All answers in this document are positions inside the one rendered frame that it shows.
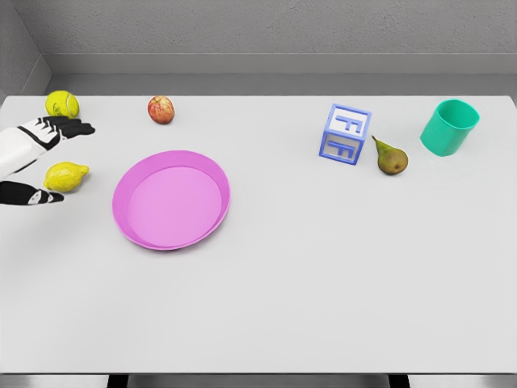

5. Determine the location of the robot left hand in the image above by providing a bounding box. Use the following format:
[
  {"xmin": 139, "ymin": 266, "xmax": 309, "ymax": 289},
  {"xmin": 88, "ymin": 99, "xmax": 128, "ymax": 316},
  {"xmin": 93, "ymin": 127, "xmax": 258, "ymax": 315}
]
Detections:
[{"xmin": 0, "ymin": 116, "xmax": 97, "ymax": 206}]

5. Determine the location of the yellow lemon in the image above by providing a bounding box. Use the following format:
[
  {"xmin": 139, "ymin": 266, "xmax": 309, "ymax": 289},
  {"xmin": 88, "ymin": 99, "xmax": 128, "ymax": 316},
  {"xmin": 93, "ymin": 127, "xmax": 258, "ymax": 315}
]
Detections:
[{"xmin": 43, "ymin": 161, "xmax": 90, "ymax": 193}]

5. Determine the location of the pink plate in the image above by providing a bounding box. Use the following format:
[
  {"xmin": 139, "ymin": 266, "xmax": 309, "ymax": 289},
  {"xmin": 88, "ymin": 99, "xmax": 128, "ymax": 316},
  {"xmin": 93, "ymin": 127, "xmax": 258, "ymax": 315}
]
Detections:
[{"xmin": 111, "ymin": 150, "xmax": 232, "ymax": 252}]

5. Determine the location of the yellow tennis ball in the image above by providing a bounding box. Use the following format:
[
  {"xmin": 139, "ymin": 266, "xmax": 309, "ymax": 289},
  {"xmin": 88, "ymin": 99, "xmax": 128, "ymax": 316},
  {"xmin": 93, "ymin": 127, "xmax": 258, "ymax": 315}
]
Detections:
[{"xmin": 44, "ymin": 90, "xmax": 81, "ymax": 120}]

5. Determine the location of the red apple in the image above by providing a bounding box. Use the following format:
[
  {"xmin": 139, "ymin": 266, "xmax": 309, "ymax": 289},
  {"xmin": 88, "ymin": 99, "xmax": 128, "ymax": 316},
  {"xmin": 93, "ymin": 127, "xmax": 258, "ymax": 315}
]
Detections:
[{"xmin": 147, "ymin": 95, "xmax": 176, "ymax": 125}]

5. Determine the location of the blue letter block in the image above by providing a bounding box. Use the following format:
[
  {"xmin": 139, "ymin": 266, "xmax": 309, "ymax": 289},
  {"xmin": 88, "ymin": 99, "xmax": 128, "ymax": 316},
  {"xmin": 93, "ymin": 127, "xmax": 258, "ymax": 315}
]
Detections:
[{"xmin": 318, "ymin": 103, "xmax": 372, "ymax": 167}]

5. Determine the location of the green-brown pear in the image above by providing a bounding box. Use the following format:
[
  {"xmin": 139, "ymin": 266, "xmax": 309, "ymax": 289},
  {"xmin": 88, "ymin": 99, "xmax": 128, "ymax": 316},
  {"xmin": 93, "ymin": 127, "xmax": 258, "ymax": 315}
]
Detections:
[{"xmin": 371, "ymin": 135, "xmax": 410, "ymax": 176}]

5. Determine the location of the green cup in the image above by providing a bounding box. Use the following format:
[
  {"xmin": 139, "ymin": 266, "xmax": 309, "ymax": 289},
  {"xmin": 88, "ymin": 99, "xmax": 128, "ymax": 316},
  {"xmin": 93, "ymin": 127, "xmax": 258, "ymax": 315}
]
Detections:
[{"xmin": 419, "ymin": 99, "xmax": 481, "ymax": 158}]

